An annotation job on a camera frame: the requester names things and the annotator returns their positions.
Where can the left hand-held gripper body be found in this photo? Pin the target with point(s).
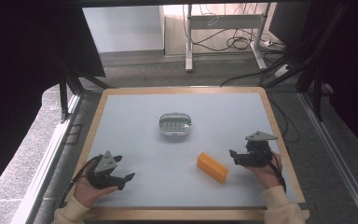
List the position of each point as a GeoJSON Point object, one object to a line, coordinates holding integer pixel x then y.
{"type": "Point", "coordinates": [105, 170]}

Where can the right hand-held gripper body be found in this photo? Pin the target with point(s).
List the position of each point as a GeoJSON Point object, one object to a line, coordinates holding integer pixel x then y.
{"type": "Point", "coordinates": [257, 151]}

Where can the orange soap bar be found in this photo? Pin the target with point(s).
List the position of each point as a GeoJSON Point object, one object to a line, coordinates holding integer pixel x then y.
{"type": "Point", "coordinates": [213, 167]}

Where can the person's right hand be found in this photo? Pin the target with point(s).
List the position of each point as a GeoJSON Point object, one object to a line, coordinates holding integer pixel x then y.
{"type": "Point", "coordinates": [266, 175]}

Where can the person's left hand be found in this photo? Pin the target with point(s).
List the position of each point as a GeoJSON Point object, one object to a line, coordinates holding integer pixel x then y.
{"type": "Point", "coordinates": [86, 190]}

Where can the black metal stand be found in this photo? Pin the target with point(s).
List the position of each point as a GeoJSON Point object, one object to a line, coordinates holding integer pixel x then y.
{"type": "Point", "coordinates": [315, 90]}
{"type": "Point", "coordinates": [66, 90]}

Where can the white power strip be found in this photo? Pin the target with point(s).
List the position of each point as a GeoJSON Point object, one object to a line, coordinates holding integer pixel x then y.
{"type": "Point", "coordinates": [283, 70]}

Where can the black curtain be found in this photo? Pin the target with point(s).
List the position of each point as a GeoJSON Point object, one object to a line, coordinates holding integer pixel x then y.
{"type": "Point", "coordinates": [21, 77]}
{"type": "Point", "coordinates": [351, 71]}

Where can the white board panel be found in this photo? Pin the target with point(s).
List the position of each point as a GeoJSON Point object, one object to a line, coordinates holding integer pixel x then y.
{"type": "Point", "coordinates": [124, 28]}

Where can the white floor rail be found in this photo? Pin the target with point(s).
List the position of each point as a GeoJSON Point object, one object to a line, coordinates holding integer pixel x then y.
{"type": "Point", "coordinates": [45, 168]}

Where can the aluminium floor rail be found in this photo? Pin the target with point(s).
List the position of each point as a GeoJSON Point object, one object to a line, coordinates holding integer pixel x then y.
{"type": "Point", "coordinates": [338, 155]}

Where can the white metal desk frame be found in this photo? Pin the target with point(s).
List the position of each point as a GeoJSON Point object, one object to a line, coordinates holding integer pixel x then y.
{"type": "Point", "coordinates": [225, 23]}

